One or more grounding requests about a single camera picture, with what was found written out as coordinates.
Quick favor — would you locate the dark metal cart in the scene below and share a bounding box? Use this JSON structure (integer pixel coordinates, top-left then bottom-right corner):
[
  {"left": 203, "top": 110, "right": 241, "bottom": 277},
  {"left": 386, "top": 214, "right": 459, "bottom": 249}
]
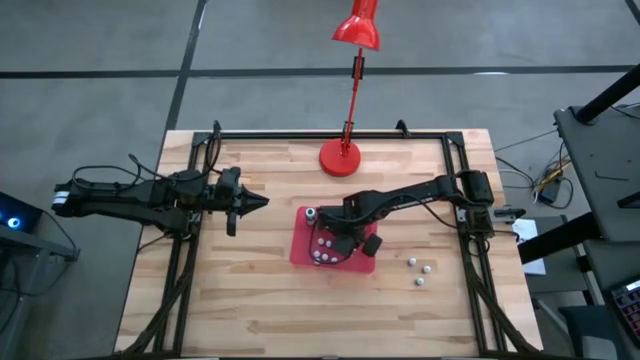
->
[{"left": 552, "top": 103, "right": 640, "bottom": 244}]

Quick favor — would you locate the black left wrist camera cable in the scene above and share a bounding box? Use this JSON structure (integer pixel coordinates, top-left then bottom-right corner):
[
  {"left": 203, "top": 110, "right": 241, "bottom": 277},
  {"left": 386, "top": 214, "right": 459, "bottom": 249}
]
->
[{"left": 128, "top": 130, "right": 225, "bottom": 182}]

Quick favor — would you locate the white paper sheet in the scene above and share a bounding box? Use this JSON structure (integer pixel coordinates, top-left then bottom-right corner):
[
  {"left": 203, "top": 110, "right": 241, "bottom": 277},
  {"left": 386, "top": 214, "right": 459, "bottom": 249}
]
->
[{"left": 513, "top": 218, "right": 547, "bottom": 277}]

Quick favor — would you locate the red desk lamp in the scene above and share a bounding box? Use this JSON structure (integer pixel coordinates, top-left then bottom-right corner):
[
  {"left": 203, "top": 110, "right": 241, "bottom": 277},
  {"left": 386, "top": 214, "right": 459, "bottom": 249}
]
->
[{"left": 318, "top": 0, "right": 382, "bottom": 178}]

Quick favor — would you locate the backlit computer keyboard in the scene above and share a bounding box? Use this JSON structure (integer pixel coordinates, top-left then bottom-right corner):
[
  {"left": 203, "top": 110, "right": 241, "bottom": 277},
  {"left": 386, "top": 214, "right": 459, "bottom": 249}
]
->
[{"left": 610, "top": 278, "right": 640, "bottom": 346}]

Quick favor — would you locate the black power adapter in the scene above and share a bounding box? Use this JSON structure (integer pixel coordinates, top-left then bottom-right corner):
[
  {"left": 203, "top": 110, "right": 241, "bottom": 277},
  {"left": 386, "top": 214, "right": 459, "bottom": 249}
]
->
[{"left": 539, "top": 179, "right": 564, "bottom": 204}]

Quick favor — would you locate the black computer with blue light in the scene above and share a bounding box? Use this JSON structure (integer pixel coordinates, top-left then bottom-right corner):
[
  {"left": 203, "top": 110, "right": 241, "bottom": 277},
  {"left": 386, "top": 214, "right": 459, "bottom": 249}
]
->
[{"left": 0, "top": 192, "right": 44, "bottom": 234}]

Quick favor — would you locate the black round pole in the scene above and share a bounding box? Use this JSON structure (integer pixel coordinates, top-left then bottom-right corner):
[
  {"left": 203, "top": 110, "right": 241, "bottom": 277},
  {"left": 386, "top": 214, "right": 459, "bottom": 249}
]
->
[{"left": 574, "top": 63, "right": 640, "bottom": 125}]

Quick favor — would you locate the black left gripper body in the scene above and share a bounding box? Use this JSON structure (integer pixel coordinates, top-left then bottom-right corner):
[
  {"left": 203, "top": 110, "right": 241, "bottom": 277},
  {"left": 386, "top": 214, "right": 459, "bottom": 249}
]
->
[{"left": 212, "top": 184, "right": 237, "bottom": 220}]

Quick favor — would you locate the dark work desk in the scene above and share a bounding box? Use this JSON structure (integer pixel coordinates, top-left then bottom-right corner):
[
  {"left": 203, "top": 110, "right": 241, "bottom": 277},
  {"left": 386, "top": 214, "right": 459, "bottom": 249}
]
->
[{"left": 582, "top": 238, "right": 640, "bottom": 360}]

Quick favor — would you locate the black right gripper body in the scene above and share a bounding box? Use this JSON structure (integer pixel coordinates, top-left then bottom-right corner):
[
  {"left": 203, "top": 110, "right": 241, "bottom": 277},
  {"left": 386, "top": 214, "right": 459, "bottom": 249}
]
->
[{"left": 319, "top": 207, "right": 377, "bottom": 242}]

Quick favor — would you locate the black aluminium rig frame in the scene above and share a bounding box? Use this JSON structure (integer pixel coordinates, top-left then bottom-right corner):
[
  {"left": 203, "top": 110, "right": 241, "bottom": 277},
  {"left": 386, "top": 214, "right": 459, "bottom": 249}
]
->
[{"left": 119, "top": 119, "right": 539, "bottom": 357}]

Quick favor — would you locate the dark office chair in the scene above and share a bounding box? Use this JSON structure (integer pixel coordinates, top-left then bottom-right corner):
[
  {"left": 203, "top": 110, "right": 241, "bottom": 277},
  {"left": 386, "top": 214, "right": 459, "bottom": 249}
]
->
[{"left": 558, "top": 304, "right": 629, "bottom": 360}]

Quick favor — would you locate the pink translucent plastic bin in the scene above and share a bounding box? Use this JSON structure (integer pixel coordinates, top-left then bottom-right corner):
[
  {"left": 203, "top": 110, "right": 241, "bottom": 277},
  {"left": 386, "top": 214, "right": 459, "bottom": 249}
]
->
[{"left": 288, "top": 205, "right": 379, "bottom": 275}]

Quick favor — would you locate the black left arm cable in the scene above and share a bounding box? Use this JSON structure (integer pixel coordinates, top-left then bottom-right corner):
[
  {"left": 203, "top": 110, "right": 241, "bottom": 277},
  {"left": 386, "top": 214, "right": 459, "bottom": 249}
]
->
[{"left": 71, "top": 164, "right": 144, "bottom": 189}]

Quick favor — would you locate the yellow floor cable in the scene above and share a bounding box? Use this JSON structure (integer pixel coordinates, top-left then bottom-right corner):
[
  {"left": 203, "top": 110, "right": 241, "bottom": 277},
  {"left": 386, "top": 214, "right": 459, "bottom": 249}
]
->
[{"left": 532, "top": 159, "right": 572, "bottom": 191}]

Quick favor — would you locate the grey side table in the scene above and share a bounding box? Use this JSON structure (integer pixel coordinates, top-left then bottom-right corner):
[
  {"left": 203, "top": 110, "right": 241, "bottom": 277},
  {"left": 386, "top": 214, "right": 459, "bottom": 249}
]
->
[{"left": 0, "top": 224, "right": 81, "bottom": 360}]

